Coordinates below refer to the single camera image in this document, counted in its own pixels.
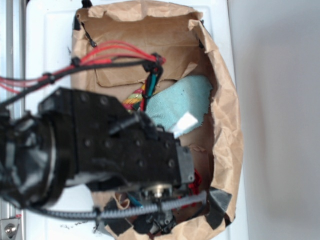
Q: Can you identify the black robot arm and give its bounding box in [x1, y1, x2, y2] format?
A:
[0, 88, 195, 232]

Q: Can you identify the silver corner bracket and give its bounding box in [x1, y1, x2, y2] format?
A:
[0, 218, 20, 240]

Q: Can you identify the red wire bundle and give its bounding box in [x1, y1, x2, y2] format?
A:
[0, 41, 166, 95]

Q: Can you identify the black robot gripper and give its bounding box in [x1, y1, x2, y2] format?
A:
[37, 86, 196, 236]

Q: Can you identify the light blue towel rag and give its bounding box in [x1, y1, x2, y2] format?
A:
[145, 75, 213, 138]

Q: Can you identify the multicolour twisted rope toy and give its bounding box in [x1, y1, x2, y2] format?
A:
[122, 84, 155, 111]

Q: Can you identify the aluminium frame rail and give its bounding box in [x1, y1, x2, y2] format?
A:
[0, 0, 27, 240]

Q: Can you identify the red crumpled cloth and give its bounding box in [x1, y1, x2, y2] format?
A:
[180, 168, 202, 209]

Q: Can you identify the grey corrugated cable sleeve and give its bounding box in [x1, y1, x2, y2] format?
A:
[24, 189, 209, 222]

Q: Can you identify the black cable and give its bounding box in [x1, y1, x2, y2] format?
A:
[0, 58, 165, 111]

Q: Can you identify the brown paper bag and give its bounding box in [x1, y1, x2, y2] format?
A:
[71, 0, 244, 240]

